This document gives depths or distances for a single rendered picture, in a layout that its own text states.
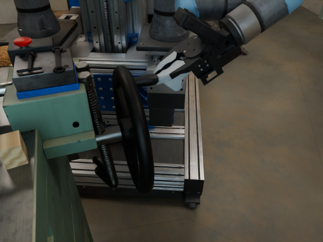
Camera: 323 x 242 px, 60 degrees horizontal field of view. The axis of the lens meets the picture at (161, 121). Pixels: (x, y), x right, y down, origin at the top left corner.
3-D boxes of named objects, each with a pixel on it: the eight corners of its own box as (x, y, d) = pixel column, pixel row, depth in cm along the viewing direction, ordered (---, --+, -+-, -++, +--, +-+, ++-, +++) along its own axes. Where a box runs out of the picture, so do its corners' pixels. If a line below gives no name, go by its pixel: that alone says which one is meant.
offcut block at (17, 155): (29, 163, 43) (20, 144, 41) (6, 170, 42) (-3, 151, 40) (26, 148, 46) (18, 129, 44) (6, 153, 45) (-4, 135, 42)
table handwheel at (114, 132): (132, 142, 83) (164, 219, 60) (63, 158, 78) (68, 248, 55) (121, 47, 68) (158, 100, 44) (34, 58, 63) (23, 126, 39)
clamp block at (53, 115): (94, 132, 54) (86, 92, 48) (18, 147, 50) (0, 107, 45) (85, 91, 65) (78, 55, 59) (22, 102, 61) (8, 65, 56)
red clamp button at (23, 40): (32, 46, 50) (30, 41, 49) (14, 48, 49) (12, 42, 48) (32, 40, 52) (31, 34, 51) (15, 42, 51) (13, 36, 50)
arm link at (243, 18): (255, 10, 54) (234, -2, 60) (235, 24, 55) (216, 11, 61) (264, 40, 59) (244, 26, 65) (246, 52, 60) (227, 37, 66)
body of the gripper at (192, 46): (202, 88, 62) (248, 56, 61) (185, 60, 56) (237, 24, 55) (189, 71, 68) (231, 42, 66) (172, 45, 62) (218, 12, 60)
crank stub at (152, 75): (156, 81, 60) (160, 86, 58) (130, 86, 59) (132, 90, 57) (155, 70, 59) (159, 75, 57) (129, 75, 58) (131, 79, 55)
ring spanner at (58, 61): (66, 73, 45) (65, 70, 45) (53, 75, 45) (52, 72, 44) (62, 47, 52) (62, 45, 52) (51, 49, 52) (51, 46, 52)
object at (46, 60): (80, 89, 49) (73, 60, 45) (11, 101, 46) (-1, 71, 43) (73, 57, 58) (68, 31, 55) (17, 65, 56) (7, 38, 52)
